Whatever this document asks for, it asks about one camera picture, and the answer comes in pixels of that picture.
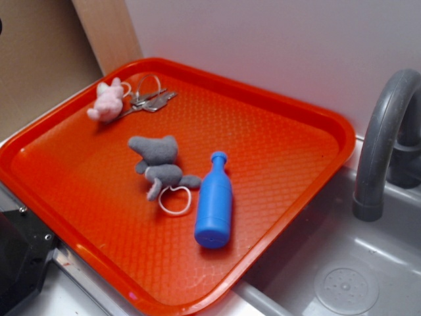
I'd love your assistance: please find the silver keys bunch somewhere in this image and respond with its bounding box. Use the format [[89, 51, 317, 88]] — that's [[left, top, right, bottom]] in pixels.
[[116, 74, 178, 120]]

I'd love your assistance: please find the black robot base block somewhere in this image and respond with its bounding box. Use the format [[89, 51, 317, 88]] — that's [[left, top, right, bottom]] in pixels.
[[1, 206, 58, 315]]

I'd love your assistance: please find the grey plush elephant toy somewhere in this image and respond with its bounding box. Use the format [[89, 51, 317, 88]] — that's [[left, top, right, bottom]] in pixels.
[[128, 136, 202, 217]]

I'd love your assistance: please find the blue plastic bottle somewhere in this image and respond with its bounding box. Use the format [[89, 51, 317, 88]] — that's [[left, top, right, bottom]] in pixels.
[[194, 151, 233, 249]]

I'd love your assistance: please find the pink plush toy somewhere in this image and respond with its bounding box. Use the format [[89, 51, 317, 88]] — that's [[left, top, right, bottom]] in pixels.
[[87, 78, 124, 122]]

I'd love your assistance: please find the orange plastic tray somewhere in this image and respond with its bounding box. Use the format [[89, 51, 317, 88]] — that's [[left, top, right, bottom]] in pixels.
[[1, 59, 355, 315]]

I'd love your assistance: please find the grey toy sink basin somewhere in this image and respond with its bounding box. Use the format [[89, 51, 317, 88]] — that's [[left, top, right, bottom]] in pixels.
[[230, 166, 421, 316]]

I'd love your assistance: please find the brown cardboard panel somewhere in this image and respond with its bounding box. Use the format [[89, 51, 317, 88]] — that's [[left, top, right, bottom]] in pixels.
[[72, 0, 143, 75]]

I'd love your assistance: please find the grey toy faucet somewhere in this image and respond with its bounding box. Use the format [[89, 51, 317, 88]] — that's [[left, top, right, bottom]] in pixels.
[[353, 68, 420, 222]]

